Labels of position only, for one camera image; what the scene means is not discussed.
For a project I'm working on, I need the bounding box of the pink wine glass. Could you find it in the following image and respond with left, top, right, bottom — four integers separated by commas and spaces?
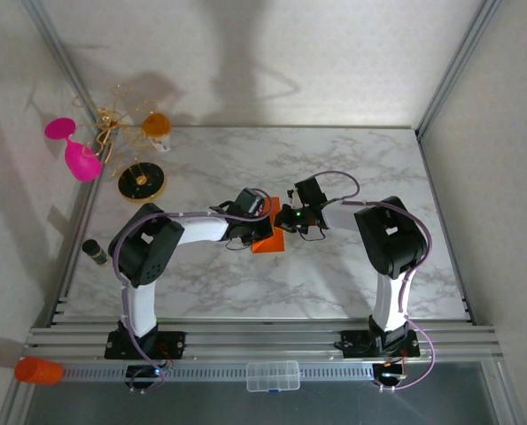
44, 117, 104, 182

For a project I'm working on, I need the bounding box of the aluminium front frame rail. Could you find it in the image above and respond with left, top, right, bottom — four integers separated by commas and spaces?
21, 325, 504, 360

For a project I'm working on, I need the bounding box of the aluminium frame post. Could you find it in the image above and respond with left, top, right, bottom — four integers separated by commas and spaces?
415, 0, 504, 142
21, 0, 98, 132

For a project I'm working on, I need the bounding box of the perforated metal cable duct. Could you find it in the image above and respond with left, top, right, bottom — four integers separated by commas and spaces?
61, 361, 379, 383

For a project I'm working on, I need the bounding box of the orange plastic cup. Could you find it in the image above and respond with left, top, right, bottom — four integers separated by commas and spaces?
13, 356, 65, 386

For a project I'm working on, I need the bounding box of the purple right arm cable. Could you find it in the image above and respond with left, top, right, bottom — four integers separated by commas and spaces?
314, 170, 438, 393

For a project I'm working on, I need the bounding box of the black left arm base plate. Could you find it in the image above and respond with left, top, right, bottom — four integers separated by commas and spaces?
104, 329, 187, 360

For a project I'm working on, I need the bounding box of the gold wire glass rack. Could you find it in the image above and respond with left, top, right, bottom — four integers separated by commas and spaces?
71, 82, 167, 204

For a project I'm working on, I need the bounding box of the clear plastic organizer box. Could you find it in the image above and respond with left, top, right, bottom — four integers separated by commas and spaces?
245, 360, 300, 393

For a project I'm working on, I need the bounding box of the aluminium side rail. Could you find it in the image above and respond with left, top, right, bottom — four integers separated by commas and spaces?
45, 127, 107, 328
416, 132, 476, 324

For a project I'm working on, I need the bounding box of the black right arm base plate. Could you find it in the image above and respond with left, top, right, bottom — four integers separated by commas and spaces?
335, 329, 422, 359

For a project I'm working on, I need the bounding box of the orange cloth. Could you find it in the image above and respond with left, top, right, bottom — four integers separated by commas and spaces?
250, 196, 287, 255

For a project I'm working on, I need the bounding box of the black controller board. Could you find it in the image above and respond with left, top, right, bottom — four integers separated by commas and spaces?
373, 360, 408, 386
125, 360, 175, 386

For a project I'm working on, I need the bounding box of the small dark bottle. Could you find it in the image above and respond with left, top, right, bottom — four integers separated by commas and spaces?
81, 238, 110, 267

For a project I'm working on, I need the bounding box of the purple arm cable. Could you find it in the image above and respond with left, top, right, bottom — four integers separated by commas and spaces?
314, 170, 438, 393
112, 188, 275, 395

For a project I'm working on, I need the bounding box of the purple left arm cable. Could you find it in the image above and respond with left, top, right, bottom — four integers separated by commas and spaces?
112, 188, 275, 395

